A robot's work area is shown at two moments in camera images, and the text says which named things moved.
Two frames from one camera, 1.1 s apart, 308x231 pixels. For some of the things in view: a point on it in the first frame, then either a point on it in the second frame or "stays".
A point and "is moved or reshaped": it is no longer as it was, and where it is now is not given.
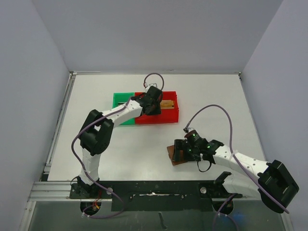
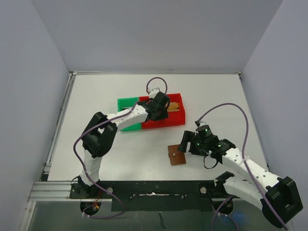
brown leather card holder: [170, 149] stays
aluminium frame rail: [57, 191] stays
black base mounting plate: [155, 196] stays
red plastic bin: [139, 94] to [162, 123]
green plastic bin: [120, 99] is moved or reshaped
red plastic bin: [170, 115] is moved or reshaped
